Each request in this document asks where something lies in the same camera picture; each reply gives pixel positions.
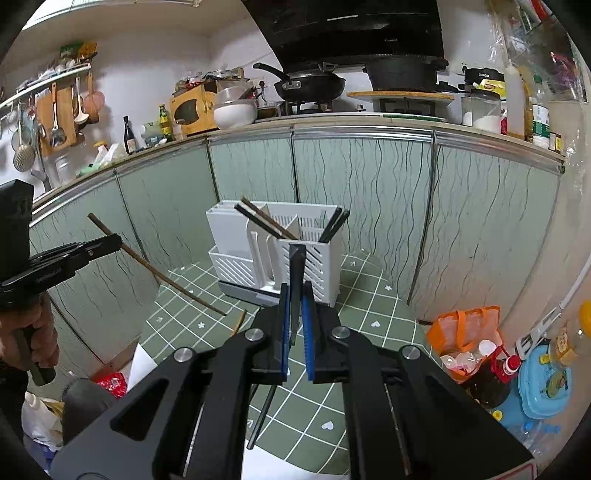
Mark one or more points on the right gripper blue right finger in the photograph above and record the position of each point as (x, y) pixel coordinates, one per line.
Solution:
(308, 313)

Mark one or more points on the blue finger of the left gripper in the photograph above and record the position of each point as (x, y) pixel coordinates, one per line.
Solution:
(102, 246)

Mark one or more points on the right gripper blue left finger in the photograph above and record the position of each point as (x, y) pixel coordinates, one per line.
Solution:
(285, 333)

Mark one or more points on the wooden chopstick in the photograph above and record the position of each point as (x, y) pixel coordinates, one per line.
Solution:
(155, 272)
(266, 217)
(239, 323)

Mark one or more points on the person's left hand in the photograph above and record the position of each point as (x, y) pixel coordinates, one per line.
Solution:
(37, 326)

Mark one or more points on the white grey utensil holder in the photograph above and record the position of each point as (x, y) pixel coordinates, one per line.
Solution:
(251, 264)

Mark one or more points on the dark soy sauce bottle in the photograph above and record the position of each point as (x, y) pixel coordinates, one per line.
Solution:
(129, 139)

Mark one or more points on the hanging metal ladle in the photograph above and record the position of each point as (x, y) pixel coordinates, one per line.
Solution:
(57, 134)

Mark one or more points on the hanging wooden board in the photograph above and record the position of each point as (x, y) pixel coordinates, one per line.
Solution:
(65, 118)

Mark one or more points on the green glass bottle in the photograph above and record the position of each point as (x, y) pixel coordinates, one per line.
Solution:
(165, 123)

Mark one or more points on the yellow microwave oven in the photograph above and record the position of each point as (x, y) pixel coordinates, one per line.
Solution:
(193, 111)

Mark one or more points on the orange bag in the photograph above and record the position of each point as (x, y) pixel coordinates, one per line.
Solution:
(464, 339)

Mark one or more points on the white bowl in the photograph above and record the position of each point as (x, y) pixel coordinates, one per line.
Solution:
(235, 114)

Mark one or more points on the red cap bottle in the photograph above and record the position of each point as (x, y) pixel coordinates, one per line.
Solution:
(492, 384)

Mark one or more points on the black frying pan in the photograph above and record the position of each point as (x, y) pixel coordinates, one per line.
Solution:
(308, 86)

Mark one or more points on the wooden cutting board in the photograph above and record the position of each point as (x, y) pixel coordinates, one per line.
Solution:
(391, 95)

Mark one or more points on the black cooking pot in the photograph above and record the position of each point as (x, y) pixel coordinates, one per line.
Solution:
(405, 73)

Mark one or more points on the blue plastic container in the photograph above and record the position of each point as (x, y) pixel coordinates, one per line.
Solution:
(538, 393)

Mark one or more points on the clear salt container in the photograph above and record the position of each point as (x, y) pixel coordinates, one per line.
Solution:
(486, 111)

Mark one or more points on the black range hood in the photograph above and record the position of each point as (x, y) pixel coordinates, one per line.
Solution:
(305, 34)

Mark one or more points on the yellow lid jar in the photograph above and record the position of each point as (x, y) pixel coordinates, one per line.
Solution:
(572, 340)

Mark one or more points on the white squeeze bottle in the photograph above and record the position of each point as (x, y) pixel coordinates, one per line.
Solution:
(515, 102)

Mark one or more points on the green label bottle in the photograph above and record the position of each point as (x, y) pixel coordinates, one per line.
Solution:
(540, 115)

